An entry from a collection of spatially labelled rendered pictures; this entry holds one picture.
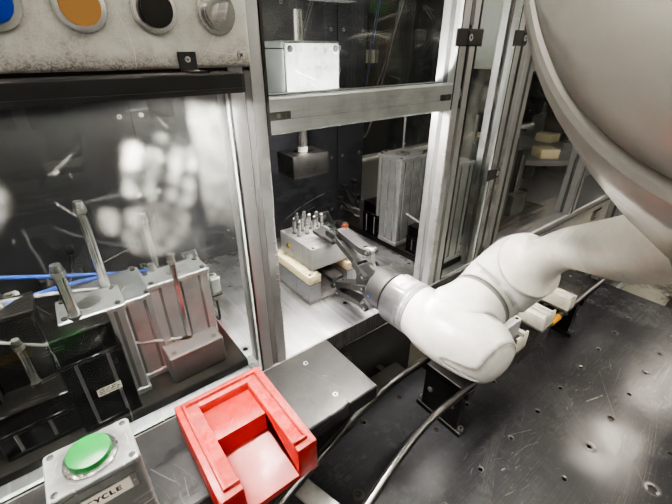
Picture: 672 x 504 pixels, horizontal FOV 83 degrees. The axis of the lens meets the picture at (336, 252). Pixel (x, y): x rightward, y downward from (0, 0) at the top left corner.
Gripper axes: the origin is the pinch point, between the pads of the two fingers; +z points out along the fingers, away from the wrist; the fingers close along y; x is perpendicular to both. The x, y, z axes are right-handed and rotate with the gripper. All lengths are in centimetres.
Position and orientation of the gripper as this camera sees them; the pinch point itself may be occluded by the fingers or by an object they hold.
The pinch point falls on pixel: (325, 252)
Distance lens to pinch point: 81.6
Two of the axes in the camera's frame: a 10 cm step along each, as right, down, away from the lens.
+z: -6.1, -3.8, 7.0
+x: -7.9, 2.9, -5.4
